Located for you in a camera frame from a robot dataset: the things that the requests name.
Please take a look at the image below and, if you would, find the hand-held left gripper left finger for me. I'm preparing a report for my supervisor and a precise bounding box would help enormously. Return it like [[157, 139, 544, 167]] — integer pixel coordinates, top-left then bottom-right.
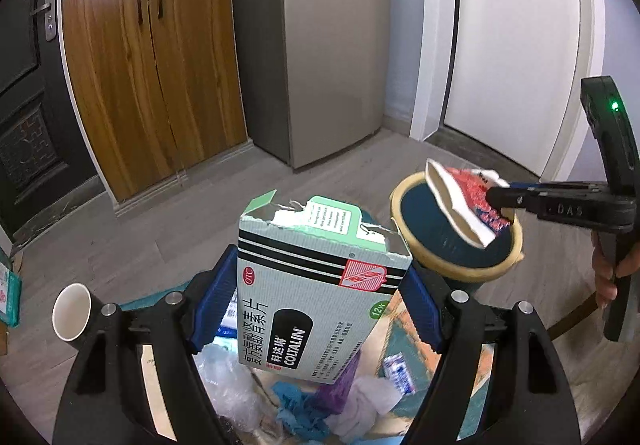
[[52, 243, 241, 445]]

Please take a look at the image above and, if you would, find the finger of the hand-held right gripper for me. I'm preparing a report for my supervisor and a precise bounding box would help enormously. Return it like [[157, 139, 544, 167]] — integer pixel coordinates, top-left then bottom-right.
[[486, 186, 543, 222], [507, 180, 608, 196]]

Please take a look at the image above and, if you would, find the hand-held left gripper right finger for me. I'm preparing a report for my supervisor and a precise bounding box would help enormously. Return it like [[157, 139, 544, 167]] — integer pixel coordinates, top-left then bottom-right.
[[400, 267, 583, 445]]

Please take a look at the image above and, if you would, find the red white wrapper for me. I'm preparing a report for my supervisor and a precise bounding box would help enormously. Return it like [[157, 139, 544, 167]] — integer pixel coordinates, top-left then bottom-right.
[[425, 159, 516, 247]]

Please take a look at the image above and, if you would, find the blue white packet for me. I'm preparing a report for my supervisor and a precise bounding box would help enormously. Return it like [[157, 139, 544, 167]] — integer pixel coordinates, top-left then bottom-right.
[[382, 351, 419, 397], [217, 290, 242, 342]]

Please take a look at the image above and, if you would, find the blue bin with cream rim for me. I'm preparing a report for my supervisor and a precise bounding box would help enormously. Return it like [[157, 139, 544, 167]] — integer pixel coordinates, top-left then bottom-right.
[[389, 171, 525, 283]]

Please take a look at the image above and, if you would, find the green white medicine box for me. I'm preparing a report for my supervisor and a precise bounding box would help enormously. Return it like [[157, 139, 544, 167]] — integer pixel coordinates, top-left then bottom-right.
[[237, 190, 413, 386]]

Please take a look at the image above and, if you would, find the blue glove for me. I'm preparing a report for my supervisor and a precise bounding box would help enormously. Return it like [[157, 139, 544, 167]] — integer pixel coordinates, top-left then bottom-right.
[[270, 379, 332, 442]]

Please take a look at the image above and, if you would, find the person's right hand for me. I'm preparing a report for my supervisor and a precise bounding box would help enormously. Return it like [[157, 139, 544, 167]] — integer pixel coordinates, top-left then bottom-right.
[[590, 229, 640, 310]]

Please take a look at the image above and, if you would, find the teal orange patterned mat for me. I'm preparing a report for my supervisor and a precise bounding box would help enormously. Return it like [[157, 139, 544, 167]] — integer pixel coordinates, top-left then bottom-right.
[[120, 210, 501, 445]]

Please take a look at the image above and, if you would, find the clear plastic bag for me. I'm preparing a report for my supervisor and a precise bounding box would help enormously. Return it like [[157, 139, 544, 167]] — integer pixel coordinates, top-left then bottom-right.
[[192, 342, 272, 437]]

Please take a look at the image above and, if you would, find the white crumpled tissue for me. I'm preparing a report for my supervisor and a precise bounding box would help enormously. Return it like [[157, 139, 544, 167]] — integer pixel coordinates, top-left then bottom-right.
[[325, 374, 402, 437]]

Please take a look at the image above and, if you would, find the white door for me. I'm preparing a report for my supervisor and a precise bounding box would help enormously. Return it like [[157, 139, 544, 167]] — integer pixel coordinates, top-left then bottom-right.
[[442, 0, 590, 178]]

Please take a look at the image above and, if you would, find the white paper cup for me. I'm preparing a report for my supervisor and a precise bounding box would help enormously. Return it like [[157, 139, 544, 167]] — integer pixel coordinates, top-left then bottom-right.
[[51, 282, 94, 345]]

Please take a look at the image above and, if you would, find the beige refrigerator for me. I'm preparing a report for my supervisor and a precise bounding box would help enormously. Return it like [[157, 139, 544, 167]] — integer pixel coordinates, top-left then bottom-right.
[[231, 0, 392, 172]]

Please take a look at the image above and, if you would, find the wooden cabinet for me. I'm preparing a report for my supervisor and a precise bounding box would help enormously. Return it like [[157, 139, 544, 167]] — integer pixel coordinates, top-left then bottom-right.
[[60, 0, 249, 206]]

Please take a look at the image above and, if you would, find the dark entrance door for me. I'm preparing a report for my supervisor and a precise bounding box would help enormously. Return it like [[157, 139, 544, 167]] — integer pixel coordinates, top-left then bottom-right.
[[0, 0, 109, 242]]

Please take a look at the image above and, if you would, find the silver door lock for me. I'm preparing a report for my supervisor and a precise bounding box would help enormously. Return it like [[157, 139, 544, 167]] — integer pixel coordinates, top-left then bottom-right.
[[29, 0, 59, 42]]

